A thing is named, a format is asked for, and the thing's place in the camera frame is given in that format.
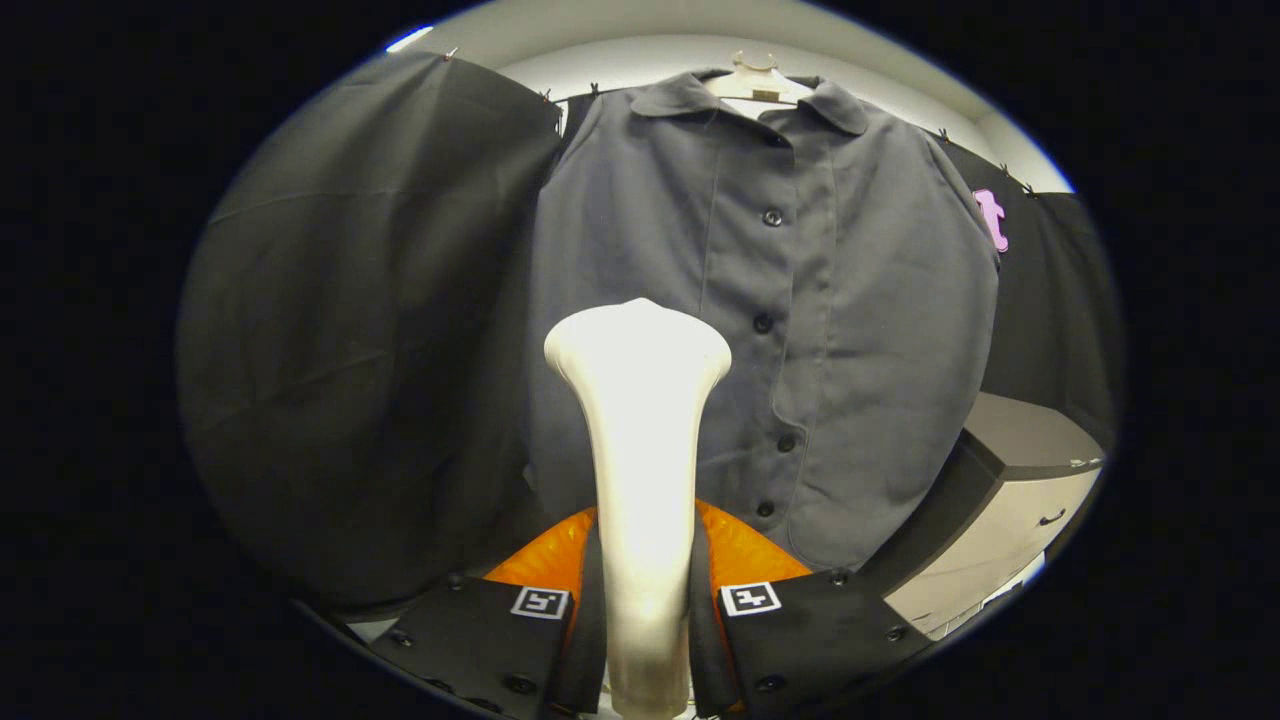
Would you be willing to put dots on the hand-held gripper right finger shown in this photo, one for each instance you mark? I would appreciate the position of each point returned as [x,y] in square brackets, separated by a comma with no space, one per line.
[820,630]

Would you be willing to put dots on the grey button-up shirt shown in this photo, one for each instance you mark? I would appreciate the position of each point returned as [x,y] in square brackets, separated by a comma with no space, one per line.
[880,350]

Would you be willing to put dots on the grey cabinet with drawers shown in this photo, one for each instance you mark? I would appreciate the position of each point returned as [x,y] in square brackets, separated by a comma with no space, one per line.
[1020,440]

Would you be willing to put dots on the cream clothes hanger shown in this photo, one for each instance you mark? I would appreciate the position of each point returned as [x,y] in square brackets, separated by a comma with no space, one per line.
[755,85]

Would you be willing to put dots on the white garment steamer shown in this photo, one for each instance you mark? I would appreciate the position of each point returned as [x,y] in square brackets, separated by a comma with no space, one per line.
[640,450]

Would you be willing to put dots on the small ceiling light panel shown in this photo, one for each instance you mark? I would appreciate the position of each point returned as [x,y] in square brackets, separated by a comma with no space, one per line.
[410,38]

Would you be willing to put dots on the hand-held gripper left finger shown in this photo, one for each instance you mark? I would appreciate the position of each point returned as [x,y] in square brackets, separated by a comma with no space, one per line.
[470,640]

